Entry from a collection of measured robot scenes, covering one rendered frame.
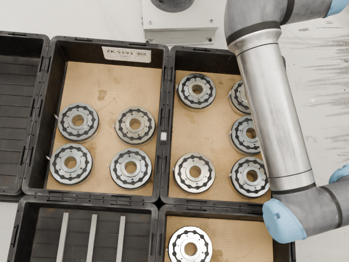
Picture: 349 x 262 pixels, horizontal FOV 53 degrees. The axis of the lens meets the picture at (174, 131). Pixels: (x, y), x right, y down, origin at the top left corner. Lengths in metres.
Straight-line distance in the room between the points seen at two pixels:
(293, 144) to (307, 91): 0.63
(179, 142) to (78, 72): 0.34
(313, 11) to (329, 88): 0.59
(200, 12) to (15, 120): 0.63
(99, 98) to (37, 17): 0.44
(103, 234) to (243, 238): 0.34
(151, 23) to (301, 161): 0.67
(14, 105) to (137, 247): 0.49
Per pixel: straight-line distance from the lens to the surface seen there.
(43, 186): 0.92
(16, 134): 0.98
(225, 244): 0.89
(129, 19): 1.24
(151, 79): 0.97
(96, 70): 1.00
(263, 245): 0.91
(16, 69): 1.05
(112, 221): 0.88
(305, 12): 0.68
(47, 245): 0.90
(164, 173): 0.80
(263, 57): 0.61
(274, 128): 0.59
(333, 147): 1.18
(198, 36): 1.15
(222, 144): 0.92
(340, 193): 0.65
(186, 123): 0.93
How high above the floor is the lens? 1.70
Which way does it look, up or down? 71 degrees down
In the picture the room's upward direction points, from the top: 12 degrees clockwise
